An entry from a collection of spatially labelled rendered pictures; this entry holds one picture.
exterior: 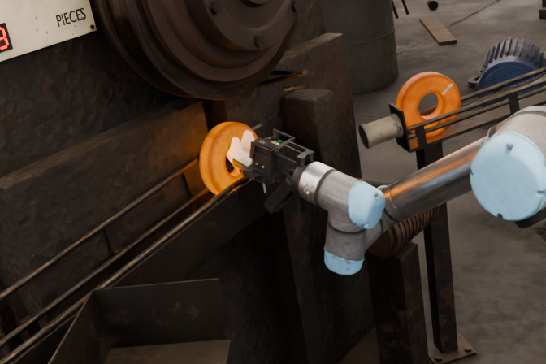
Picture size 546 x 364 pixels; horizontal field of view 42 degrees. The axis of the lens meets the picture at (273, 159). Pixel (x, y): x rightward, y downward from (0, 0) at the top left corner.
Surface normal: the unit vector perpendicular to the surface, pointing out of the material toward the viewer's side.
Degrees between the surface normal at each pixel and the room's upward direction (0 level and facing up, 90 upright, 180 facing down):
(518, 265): 0
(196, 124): 90
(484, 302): 0
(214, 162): 88
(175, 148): 90
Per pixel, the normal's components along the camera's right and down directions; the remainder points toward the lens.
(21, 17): 0.75, 0.13
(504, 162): -0.64, 0.32
